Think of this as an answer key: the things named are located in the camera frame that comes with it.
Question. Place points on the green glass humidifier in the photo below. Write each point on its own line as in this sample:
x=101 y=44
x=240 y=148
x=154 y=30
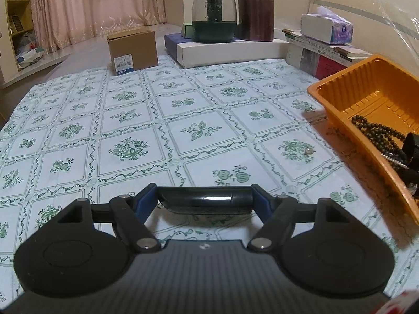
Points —
x=212 y=32

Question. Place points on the brown cylindrical canister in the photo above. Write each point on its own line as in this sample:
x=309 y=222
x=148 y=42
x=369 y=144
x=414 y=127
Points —
x=255 y=13

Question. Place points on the thin dark book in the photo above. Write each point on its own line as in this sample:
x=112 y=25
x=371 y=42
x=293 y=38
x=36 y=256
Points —
x=291 y=33

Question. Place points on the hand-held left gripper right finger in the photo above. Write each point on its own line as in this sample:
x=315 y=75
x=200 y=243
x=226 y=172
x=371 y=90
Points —
x=262 y=202

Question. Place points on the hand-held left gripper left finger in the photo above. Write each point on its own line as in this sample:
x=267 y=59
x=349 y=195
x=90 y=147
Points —
x=144 y=201

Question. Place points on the black glossy rectangular case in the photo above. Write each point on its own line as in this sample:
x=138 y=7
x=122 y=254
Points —
x=203 y=201

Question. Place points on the red white patterned cloth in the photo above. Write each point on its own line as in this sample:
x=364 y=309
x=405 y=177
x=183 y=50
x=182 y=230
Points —
x=402 y=302

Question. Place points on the beige paperback book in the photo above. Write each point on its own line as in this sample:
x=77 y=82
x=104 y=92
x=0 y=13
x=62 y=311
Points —
x=347 y=54

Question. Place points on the brown cardboard box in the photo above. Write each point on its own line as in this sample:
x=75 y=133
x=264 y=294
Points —
x=131 y=45

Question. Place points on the small green box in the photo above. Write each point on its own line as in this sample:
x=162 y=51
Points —
x=187 y=31

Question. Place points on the orange plastic tray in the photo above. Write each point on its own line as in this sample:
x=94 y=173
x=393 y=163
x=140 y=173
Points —
x=360 y=95

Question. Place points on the purple white tissue pack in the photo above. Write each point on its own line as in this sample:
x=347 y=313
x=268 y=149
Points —
x=317 y=27

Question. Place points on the flat white box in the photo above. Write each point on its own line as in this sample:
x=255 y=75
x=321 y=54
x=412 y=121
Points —
x=229 y=54

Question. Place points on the yellow wooden bookshelf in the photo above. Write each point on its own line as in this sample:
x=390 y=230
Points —
x=23 y=9

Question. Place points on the pink curtain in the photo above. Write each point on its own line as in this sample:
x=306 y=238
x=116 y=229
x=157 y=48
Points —
x=98 y=6

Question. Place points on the floral tablecloth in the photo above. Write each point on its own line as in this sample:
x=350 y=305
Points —
x=163 y=121

